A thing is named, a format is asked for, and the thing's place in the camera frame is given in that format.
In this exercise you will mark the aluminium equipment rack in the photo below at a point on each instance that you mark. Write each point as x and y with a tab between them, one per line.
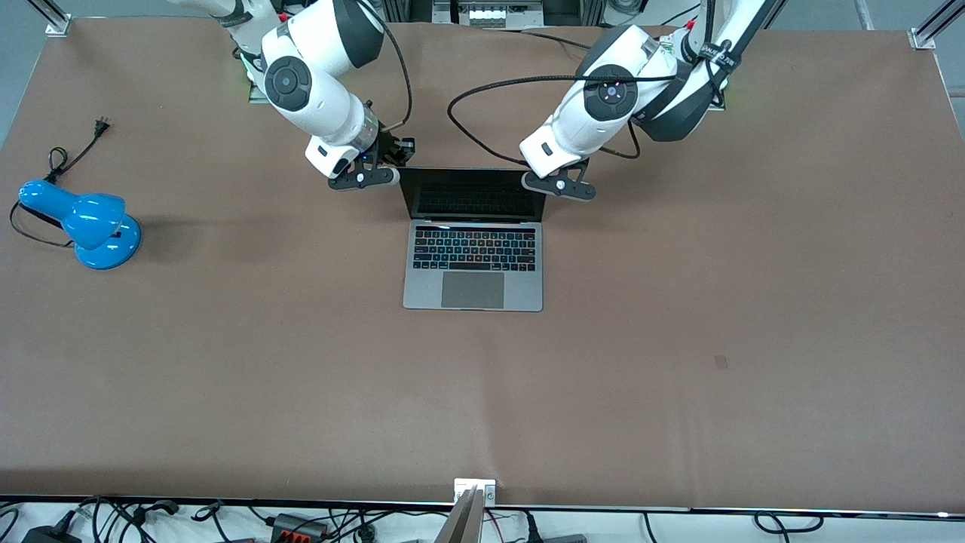
490	13

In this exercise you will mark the black power adapter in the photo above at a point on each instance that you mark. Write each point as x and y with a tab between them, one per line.
49	535

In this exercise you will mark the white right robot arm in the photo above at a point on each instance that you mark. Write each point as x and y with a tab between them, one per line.
317	90

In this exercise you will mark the aluminium corner post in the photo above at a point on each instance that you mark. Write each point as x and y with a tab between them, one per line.
933	29
53	19

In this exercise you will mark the black orange connector block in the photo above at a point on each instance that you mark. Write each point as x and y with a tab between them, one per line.
298	526

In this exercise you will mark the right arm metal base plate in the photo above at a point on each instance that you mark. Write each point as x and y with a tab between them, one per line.
256	90

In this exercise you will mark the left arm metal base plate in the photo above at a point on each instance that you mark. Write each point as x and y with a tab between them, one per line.
720	102

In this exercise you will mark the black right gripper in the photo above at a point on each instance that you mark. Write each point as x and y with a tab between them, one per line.
390	147

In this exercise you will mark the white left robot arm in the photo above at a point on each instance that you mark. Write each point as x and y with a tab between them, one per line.
588	113

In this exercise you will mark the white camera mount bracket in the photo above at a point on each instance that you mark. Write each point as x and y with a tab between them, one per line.
461	486

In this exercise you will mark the blue desk lamp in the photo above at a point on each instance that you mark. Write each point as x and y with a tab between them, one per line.
94	226

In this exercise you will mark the aluminium camera support bar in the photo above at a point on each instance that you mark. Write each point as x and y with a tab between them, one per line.
461	524

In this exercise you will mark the grey laptop computer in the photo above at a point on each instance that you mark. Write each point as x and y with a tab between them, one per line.
473	290

